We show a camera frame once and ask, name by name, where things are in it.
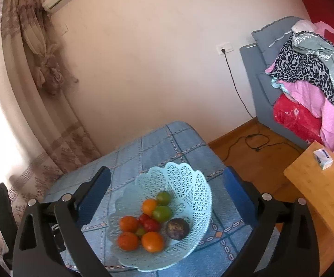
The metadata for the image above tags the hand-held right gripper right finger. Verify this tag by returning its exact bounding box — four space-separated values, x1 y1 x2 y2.
223 166 319 277

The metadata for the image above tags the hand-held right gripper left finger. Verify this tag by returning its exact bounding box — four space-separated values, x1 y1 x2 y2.
12 166 111 277

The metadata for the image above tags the orange tangerine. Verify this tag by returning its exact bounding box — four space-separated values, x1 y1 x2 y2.
118 232 140 251
119 216 139 233

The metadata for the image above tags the light blue lattice plastic basket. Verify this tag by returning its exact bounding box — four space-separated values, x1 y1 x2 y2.
108 162 213 272

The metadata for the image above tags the small orange kumquat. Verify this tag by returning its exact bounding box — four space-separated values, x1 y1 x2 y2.
142 199 158 214

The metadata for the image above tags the dark purple passion fruit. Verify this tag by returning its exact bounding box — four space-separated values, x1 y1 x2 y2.
166 218 190 241

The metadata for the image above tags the dull green round fruit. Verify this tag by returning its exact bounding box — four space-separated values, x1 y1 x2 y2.
152 205 173 223

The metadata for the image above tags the bright green lime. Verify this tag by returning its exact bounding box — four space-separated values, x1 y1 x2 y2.
156 191 172 206

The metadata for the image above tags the large orange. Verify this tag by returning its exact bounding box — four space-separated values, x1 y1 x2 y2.
141 231 165 253

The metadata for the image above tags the wooden side table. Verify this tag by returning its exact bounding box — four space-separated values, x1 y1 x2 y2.
283 141 334 242

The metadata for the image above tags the small white box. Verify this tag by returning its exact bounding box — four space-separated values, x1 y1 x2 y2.
313 148 334 170

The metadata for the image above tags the black chair back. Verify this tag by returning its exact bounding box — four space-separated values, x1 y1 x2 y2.
0 183 19 269

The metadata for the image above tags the red floral blanket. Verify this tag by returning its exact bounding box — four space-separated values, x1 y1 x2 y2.
273 94 324 145

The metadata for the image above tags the grey sofa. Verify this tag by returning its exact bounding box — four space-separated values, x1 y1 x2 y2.
239 16 334 163

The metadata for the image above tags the beige patterned curtain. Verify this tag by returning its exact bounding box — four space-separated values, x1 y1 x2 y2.
0 0 102 266

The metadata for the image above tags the leopard print cloth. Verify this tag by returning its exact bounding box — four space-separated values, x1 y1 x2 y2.
271 37 334 106

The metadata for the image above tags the black power cable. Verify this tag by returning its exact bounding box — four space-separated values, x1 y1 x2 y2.
220 52 304 163

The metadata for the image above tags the white wall socket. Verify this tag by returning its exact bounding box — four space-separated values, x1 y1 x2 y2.
216 43 234 55

